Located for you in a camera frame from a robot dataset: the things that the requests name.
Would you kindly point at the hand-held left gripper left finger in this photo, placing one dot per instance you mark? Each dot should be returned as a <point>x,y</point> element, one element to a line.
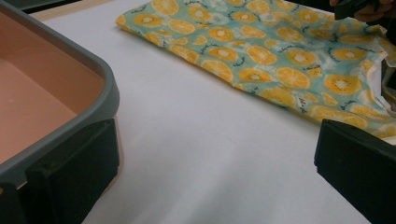
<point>74,168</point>

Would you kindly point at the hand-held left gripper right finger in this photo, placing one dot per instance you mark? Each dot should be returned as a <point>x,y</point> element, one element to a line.
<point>358,168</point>

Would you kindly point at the pink bin with grey rim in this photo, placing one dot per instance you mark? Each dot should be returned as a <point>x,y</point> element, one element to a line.
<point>37,93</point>

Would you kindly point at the orange slice print cloth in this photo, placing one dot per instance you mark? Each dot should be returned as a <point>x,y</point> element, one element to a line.
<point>264,56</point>

